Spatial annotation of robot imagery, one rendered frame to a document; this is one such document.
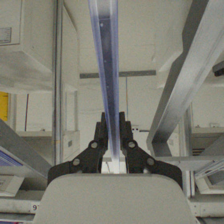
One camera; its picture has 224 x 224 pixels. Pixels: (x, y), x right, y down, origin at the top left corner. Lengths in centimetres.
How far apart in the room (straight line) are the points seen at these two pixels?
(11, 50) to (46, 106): 193
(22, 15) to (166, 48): 59
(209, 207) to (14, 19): 120
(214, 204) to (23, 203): 96
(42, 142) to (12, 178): 23
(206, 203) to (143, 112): 157
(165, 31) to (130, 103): 188
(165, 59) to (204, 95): 245
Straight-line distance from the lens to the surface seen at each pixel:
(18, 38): 62
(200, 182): 76
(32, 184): 102
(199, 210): 81
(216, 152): 60
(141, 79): 220
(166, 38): 20
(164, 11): 23
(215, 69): 82
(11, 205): 90
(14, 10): 71
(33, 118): 263
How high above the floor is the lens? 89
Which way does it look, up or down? 3 degrees down
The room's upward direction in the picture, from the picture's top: 179 degrees clockwise
